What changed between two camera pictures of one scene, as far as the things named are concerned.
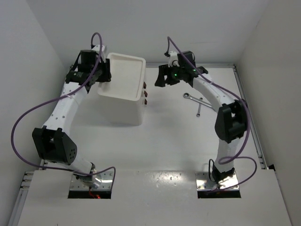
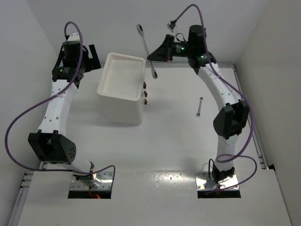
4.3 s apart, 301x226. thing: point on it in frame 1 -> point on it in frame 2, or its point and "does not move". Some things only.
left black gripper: [107, 76] -> [92, 63]
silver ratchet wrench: [187, 95] -> [140, 31]
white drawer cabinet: [124, 92] does not move
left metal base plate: [105, 183] does not move
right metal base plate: [203, 182] does not move
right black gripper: [164, 70] -> [165, 52]
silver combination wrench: [198, 114] does not move
